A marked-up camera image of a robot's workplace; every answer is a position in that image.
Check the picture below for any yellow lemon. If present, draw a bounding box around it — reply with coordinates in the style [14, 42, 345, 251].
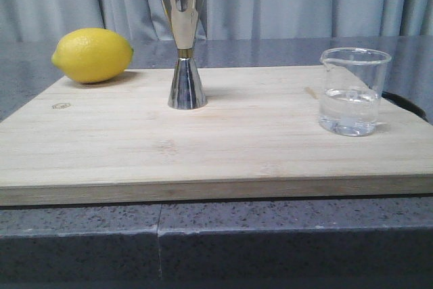
[51, 28, 134, 83]

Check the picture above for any light wooden cutting board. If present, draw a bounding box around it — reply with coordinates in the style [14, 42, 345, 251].
[1, 66, 432, 206]

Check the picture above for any grey curtain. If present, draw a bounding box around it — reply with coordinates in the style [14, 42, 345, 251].
[1, 0, 432, 41]

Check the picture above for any black round object behind board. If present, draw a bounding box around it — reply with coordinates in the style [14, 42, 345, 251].
[382, 91, 428, 122]

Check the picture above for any steel double jigger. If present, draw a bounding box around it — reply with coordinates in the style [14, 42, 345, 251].
[161, 0, 207, 110]

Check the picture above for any clear glass beaker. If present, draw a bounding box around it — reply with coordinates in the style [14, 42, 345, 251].
[319, 47, 392, 137]

